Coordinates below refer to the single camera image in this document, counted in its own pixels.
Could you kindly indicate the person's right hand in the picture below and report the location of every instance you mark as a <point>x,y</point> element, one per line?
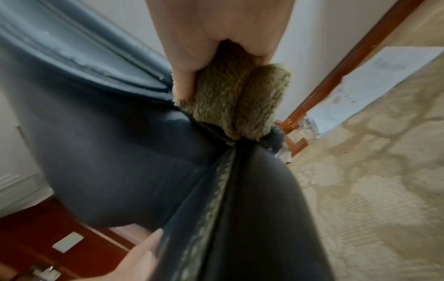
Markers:
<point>215,22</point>

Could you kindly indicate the person's left hand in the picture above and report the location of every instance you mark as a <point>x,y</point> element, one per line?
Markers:
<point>135,263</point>

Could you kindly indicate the green cleaning cloth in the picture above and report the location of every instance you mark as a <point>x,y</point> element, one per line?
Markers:
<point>236,99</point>

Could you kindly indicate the black leather chair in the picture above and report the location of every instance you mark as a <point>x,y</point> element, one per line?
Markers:
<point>104,159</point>

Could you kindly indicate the white door notice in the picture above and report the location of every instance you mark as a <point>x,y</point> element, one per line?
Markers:
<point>68,242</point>

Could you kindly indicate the wooden luggage rack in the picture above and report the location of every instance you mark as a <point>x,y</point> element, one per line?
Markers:
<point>295,144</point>

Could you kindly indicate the white paper sheet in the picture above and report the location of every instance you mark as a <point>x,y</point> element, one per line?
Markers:
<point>374,88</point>

